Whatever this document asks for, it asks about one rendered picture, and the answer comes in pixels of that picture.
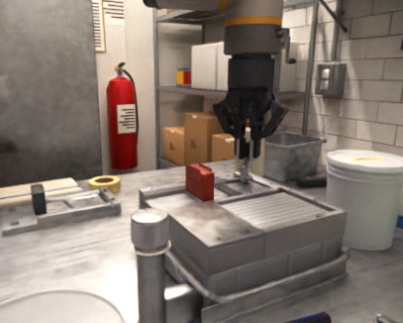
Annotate silver slicing insert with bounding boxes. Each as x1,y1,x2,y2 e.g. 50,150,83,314
46,187,117,207

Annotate silver plunger bolt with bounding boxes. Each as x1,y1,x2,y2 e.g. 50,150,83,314
234,158,254,184

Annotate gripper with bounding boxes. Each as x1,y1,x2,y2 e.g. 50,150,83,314
212,54,290,160

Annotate black handle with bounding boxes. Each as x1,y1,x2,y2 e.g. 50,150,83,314
296,173,329,189

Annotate grey steel mandoline body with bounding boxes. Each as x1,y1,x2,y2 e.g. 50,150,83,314
131,174,351,323

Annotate red block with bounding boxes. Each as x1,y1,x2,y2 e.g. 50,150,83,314
185,162,216,203

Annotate beige cutting board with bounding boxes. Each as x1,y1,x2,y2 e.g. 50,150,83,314
0,176,83,211

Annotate small cardboard box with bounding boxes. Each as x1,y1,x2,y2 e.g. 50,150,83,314
210,132,237,162
162,126,186,166

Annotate grey wall switch box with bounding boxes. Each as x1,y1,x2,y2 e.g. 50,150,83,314
314,61,348,99

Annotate black block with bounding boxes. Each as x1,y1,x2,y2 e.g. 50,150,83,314
31,183,48,216

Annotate white wall notice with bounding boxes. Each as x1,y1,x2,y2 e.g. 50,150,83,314
90,0,126,54

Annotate grey steel bin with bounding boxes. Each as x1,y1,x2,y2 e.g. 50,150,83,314
262,131,328,183

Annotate tall cardboard box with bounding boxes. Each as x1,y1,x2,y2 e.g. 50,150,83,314
182,111,225,166

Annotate grey insert caddy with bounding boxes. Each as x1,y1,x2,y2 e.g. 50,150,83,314
1,186,123,237

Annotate red fire extinguisher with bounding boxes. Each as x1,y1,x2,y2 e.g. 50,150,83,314
106,61,140,170

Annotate dark wall bar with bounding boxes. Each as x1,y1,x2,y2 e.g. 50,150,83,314
324,0,349,34

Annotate grey metal shelf unit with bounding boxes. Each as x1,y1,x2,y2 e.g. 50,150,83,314
151,0,320,169

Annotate white plate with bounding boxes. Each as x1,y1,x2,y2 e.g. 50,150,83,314
0,288,126,323

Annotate blue handle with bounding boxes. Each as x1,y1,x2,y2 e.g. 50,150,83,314
283,311,332,323

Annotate grey round thickness knob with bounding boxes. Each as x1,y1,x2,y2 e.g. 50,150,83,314
130,208,171,255

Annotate yellow and red box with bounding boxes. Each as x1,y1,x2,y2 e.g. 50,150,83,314
175,67,192,88

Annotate yellow tape roll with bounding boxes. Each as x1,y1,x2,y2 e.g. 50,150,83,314
87,174,122,194

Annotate grey ribbed plate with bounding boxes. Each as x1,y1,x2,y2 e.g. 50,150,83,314
221,190,327,233

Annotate white plastic bucket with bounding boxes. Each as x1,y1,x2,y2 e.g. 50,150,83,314
325,149,403,252

